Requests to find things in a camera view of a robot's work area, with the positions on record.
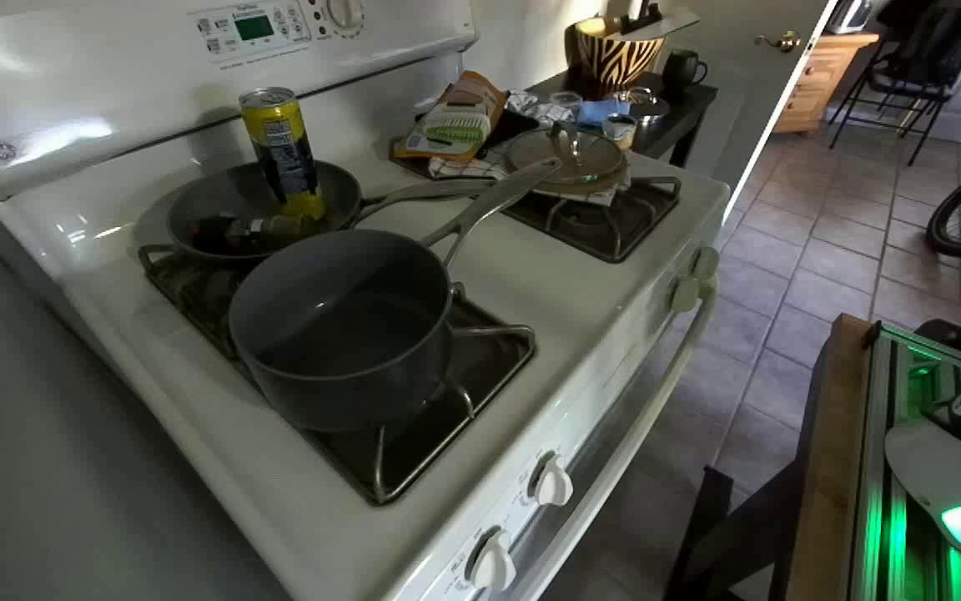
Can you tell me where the black double burner grate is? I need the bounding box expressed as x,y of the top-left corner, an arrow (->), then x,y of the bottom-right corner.
136,226 -> 541,511
498,170 -> 683,267

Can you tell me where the orange item on tray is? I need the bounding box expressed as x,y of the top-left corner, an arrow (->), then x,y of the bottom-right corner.
391,67 -> 514,175

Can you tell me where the white stove knob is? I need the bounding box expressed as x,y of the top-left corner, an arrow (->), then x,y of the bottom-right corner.
663,270 -> 708,318
524,450 -> 578,511
464,525 -> 521,599
687,243 -> 726,285

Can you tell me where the wooden cabinet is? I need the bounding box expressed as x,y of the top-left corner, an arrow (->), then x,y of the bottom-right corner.
776,30 -> 886,140

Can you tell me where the yellow oil bottle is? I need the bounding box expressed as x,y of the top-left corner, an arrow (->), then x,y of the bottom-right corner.
237,82 -> 331,226

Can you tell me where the white robot base link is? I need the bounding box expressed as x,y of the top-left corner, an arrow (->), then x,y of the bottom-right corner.
883,364 -> 961,573

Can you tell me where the black side table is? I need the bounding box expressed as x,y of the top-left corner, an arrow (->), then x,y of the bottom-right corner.
521,69 -> 721,170

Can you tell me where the blue packet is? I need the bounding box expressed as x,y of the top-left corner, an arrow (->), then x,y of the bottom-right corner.
578,97 -> 638,127

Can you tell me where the wooden board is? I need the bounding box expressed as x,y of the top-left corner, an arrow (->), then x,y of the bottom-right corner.
781,309 -> 886,601

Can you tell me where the grey saucepan with long handle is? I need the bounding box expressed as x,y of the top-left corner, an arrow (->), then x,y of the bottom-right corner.
225,155 -> 566,436

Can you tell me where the glass pot lid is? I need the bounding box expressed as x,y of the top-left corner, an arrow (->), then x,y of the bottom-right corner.
501,125 -> 632,194

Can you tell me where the brass door knob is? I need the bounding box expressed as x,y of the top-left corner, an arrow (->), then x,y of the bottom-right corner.
756,26 -> 809,57

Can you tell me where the dark frying pan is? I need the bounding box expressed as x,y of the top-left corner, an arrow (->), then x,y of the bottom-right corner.
165,160 -> 498,267

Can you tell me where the glass jar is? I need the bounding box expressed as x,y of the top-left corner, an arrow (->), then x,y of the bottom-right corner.
613,82 -> 671,144

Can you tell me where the stove control panel with display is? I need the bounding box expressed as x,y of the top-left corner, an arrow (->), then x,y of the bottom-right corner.
188,0 -> 370,59

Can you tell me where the aluminium mount frame green lit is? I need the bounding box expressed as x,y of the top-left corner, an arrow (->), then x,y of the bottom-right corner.
847,322 -> 961,601

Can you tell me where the white door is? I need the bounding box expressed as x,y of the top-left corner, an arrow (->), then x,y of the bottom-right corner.
658,0 -> 840,223

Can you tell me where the zebra pattern basket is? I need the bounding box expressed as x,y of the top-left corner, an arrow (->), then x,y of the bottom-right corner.
566,14 -> 673,95

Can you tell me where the white oven door handle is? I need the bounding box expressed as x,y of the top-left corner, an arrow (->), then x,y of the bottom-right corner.
498,285 -> 718,601

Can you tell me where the black metal chair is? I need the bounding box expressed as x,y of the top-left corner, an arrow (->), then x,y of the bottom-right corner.
829,0 -> 961,170

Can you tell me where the black mug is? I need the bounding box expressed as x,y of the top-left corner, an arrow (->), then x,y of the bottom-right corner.
660,46 -> 715,107

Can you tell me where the white gas stove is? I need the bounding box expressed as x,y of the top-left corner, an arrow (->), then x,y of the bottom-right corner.
0,0 -> 735,601

